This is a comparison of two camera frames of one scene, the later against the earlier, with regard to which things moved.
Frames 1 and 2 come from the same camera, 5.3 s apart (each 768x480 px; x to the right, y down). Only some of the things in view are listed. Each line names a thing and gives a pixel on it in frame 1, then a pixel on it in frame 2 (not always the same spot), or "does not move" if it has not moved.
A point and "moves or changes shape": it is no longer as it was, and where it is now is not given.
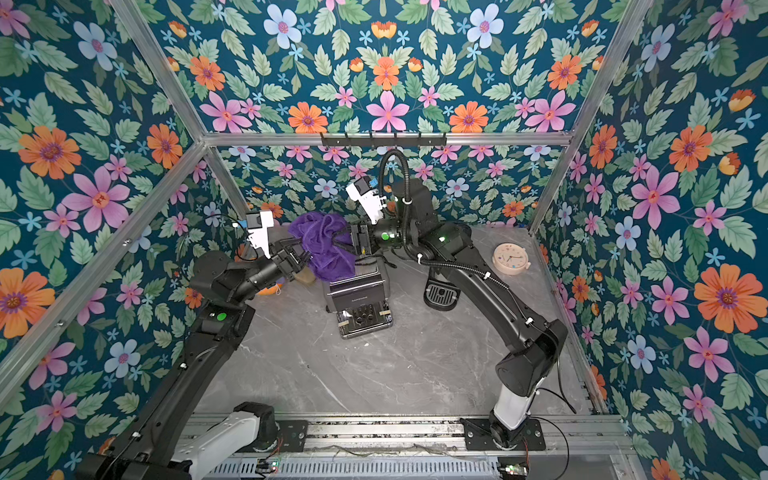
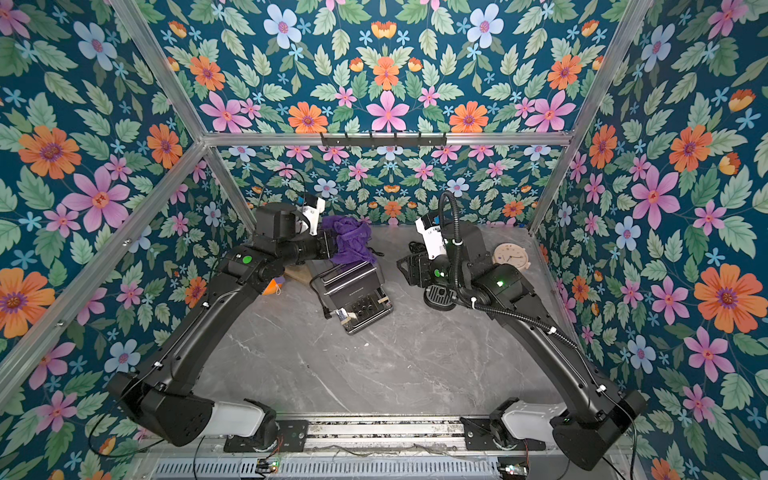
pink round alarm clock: [511, 258] does not move
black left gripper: [287, 264] → [325, 249]
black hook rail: [386, 139] does not move
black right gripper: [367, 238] → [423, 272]
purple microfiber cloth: [329, 244] moves or changes shape
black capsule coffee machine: [442, 291] does not move
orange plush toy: [271, 290] does not move
